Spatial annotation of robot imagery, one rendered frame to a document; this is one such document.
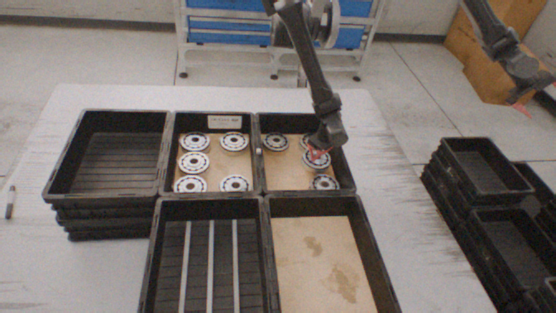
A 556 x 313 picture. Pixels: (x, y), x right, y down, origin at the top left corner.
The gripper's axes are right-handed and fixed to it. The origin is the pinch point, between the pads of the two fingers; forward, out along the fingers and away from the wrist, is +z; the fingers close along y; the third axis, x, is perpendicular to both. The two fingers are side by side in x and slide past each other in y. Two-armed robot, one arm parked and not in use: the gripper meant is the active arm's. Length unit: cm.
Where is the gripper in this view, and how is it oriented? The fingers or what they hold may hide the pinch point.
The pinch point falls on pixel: (318, 155)
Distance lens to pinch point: 121.6
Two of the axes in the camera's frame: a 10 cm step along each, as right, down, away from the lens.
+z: -1.6, 6.8, 7.1
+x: -7.0, -5.9, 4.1
